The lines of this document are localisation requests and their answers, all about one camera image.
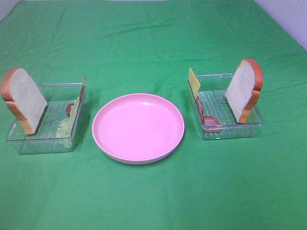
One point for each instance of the yellow cheese slice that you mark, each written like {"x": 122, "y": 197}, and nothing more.
{"x": 194, "y": 83}

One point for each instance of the bacon strip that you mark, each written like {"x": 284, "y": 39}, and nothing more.
{"x": 208, "y": 121}
{"x": 83, "y": 88}

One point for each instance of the bread slice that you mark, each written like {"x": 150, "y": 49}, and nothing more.
{"x": 244, "y": 89}
{"x": 23, "y": 98}

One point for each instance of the green lettuce leaf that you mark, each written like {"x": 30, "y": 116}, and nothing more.
{"x": 65, "y": 126}

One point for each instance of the pink round plate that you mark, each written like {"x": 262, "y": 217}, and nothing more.
{"x": 138, "y": 128}

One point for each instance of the right clear plastic container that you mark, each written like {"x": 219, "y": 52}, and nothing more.
{"x": 215, "y": 104}

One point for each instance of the clear plastic container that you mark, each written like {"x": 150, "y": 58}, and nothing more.
{"x": 215, "y": 104}
{"x": 58, "y": 96}

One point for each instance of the green tablecloth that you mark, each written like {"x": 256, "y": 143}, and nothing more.
{"x": 123, "y": 47}

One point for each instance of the left clear plastic container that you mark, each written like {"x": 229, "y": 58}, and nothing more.
{"x": 58, "y": 96}

